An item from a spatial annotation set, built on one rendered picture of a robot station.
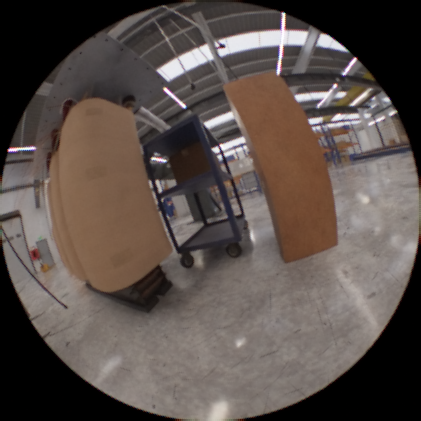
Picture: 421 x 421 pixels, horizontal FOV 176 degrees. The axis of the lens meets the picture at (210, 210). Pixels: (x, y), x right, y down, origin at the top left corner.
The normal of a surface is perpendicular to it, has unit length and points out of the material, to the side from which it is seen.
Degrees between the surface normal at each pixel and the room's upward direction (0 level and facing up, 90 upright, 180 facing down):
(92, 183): 90
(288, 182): 90
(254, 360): 0
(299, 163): 90
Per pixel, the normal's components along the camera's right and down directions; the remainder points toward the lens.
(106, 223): 0.75, -0.20
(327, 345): -0.32, -0.94
